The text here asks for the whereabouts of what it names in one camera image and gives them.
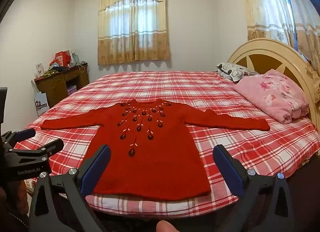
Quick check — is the red knitted embroidered sweater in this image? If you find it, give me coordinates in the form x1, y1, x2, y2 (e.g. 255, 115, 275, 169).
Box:
41, 99, 270, 201

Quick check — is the person's right hand thumb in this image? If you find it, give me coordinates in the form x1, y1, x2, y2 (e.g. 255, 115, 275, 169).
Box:
156, 220, 178, 232

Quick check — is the white paper shopping bag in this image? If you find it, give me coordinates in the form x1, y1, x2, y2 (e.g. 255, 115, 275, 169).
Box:
31, 80, 50, 116

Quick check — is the red white plaid bed sheet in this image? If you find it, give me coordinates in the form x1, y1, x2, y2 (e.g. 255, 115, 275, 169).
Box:
13, 70, 320, 219

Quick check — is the dark brown wooden desk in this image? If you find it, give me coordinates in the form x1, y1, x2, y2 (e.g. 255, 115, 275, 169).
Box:
34, 62, 89, 108

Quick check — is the white card on desk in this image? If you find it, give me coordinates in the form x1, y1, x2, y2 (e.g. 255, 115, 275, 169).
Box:
36, 63, 44, 77

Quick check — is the red gift box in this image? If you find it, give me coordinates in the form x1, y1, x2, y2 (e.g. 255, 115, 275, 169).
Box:
55, 50, 71, 67

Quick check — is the pink floral folded quilt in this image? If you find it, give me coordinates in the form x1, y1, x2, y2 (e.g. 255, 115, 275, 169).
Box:
234, 69, 309, 124

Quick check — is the grey patterned pillow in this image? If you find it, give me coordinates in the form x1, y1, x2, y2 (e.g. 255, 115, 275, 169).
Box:
216, 63, 259, 83

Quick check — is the cream wooden headboard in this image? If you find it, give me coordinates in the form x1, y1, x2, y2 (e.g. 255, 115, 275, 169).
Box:
228, 38, 319, 128

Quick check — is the beige centre window curtain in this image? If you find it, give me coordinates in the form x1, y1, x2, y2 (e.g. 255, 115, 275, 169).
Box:
98, 0, 170, 66

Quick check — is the beige window curtain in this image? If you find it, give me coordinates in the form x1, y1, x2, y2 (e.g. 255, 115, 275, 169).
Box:
98, 0, 170, 66
237, 0, 320, 73

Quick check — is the beige right window curtain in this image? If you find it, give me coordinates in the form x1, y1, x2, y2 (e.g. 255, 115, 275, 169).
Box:
237, 0, 320, 73

